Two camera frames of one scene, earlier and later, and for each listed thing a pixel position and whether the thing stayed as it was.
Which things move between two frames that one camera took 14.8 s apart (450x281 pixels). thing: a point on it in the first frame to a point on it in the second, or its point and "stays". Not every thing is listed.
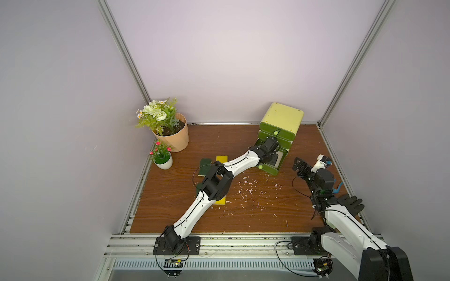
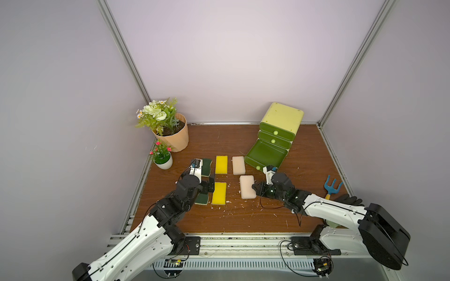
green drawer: (283, 143) stays
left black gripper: (275, 159) to (210, 184)
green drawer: (276, 131) stays
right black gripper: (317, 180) to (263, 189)
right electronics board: (323, 265) stays
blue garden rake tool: (337, 191) stays
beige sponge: (280, 154) to (246, 182)
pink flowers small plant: (160, 153) stays
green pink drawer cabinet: (280, 121) stays
